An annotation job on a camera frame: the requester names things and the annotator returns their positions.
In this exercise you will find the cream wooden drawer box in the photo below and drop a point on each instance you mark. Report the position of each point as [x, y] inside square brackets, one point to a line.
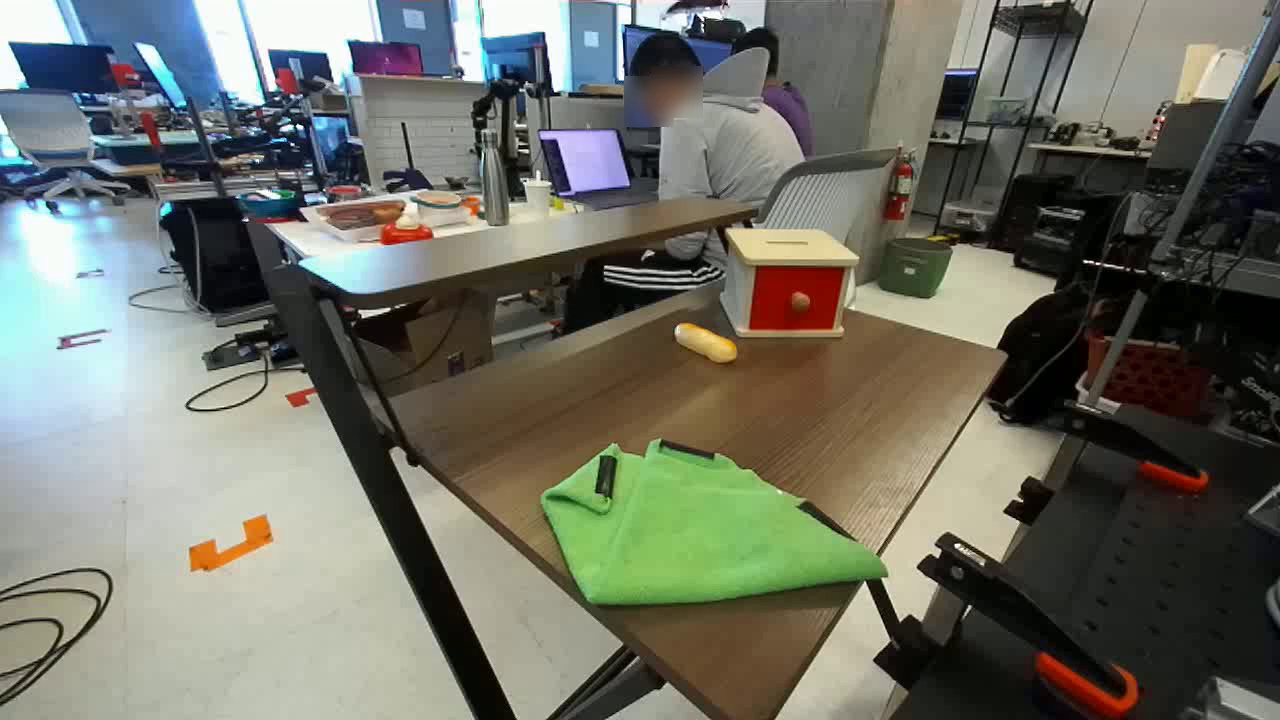
[787, 246]

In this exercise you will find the open laptop with lit screen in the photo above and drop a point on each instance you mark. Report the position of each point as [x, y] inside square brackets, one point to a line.
[586, 160]

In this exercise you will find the yellow banana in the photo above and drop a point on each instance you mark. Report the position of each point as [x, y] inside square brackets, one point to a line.
[704, 342]

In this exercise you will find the black tag on cloth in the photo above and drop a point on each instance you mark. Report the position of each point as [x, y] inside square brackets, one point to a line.
[605, 477]

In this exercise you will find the green microfibre cloth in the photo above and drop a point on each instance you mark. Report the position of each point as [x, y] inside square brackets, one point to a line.
[692, 535]

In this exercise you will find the white cup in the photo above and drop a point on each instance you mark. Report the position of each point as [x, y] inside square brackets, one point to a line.
[538, 194]

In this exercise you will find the cardboard box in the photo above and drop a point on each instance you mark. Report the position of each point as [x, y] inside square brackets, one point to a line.
[425, 342]

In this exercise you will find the person in grey hoodie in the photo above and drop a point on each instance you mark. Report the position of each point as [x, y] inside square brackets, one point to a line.
[714, 146]

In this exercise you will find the steel water bottle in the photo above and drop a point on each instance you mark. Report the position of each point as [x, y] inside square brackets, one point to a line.
[496, 180]

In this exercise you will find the grey mesh office chair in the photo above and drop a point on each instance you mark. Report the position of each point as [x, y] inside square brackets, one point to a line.
[824, 201]

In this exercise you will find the large monitor behind person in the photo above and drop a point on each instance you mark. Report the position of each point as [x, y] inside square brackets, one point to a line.
[636, 115]

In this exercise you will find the orange object on desk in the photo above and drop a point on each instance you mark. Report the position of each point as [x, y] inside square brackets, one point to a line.
[404, 232]

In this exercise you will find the green plastic bin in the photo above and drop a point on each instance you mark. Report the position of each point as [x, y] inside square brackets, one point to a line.
[912, 267]

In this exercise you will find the person in purple top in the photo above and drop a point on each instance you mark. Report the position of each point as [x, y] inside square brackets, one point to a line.
[790, 105]

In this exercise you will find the red fire extinguisher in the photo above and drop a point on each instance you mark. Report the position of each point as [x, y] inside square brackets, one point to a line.
[899, 191]

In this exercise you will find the brown bowl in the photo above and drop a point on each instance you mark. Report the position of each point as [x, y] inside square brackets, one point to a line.
[362, 210]

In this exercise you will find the computer monitor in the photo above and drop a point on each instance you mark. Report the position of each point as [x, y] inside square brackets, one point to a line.
[512, 58]
[303, 66]
[387, 58]
[62, 66]

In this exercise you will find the black backpack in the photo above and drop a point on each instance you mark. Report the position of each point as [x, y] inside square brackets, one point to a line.
[1045, 362]

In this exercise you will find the orange tape floor mark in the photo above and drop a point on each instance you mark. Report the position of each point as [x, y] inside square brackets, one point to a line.
[229, 547]

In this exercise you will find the red plastic crate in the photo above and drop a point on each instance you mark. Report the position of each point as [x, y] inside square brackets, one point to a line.
[1154, 378]

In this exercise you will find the aluminium pole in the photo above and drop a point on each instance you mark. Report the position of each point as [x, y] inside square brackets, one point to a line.
[1174, 213]

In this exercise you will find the white office chair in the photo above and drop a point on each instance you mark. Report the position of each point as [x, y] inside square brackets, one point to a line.
[45, 135]

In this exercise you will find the black desk frame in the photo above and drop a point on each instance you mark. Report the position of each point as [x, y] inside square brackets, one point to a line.
[387, 507]

